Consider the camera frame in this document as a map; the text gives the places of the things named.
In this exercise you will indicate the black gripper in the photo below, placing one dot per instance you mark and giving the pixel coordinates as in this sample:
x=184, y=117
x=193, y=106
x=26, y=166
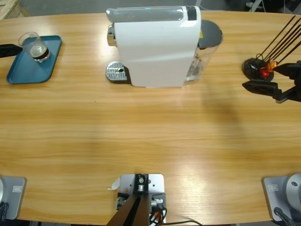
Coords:
x=297, y=90

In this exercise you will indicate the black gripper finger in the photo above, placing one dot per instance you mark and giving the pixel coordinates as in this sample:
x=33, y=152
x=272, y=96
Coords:
x=8, y=50

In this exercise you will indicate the clear drinking glass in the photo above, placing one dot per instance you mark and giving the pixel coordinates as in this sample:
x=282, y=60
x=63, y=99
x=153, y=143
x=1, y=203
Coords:
x=38, y=50

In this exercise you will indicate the silver coffee machine lever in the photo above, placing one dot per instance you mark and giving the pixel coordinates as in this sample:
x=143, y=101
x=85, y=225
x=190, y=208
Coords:
x=141, y=15

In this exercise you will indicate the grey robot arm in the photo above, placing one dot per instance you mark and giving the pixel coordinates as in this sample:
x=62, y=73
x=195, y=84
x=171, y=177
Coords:
x=14, y=197
x=282, y=195

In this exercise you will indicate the red coffee capsule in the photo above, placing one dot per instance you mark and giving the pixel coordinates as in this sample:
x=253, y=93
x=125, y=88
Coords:
x=264, y=72

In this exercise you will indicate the orange coffee capsule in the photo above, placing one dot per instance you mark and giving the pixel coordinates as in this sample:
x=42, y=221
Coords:
x=272, y=65

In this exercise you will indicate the white capsule coffee machine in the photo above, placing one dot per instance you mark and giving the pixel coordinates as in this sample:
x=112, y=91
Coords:
x=152, y=51

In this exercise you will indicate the black capsule holder with rods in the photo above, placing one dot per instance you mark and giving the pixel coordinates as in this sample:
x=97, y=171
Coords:
x=250, y=68

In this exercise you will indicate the blue plastic tray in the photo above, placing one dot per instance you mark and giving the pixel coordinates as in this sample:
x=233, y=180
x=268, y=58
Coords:
x=28, y=70

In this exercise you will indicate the clear water tank grey lid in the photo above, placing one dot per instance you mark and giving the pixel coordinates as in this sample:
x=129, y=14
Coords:
x=209, y=33

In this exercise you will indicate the white tape scrap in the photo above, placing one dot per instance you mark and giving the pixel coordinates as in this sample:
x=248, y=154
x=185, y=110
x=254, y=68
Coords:
x=115, y=184

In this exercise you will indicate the white metal frame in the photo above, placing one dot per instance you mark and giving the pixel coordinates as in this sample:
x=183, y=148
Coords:
x=257, y=5

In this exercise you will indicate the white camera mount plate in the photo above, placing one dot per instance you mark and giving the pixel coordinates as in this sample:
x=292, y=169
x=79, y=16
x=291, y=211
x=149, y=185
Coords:
x=156, y=181

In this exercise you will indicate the dark camera mount post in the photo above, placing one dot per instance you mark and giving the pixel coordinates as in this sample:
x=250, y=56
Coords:
x=131, y=212

